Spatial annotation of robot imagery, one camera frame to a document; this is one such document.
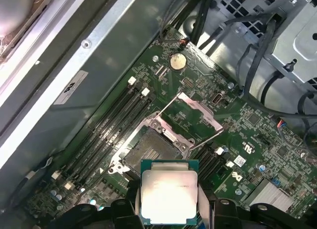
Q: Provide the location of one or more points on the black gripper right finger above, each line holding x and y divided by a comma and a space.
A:
235, 219

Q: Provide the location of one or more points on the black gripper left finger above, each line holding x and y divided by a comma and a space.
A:
81, 219

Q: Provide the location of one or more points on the silver green CPU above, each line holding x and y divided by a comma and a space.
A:
169, 196

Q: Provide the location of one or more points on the metal socket cover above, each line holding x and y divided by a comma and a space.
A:
200, 107

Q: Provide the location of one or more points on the CPU socket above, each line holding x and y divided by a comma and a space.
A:
148, 145

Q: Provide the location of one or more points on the small silver heatsink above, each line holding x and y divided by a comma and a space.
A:
271, 195

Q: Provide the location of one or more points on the black RAM slot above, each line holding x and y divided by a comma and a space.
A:
127, 115
116, 104
208, 163

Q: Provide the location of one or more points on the green motherboard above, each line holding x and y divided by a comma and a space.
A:
260, 130

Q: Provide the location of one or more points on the internal USB port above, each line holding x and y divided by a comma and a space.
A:
218, 98

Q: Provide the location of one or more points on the black open PC case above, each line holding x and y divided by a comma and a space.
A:
74, 90

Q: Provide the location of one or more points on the white case sticker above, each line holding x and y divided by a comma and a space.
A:
70, 88

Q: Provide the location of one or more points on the round coin battery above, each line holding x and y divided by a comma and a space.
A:
177, 61

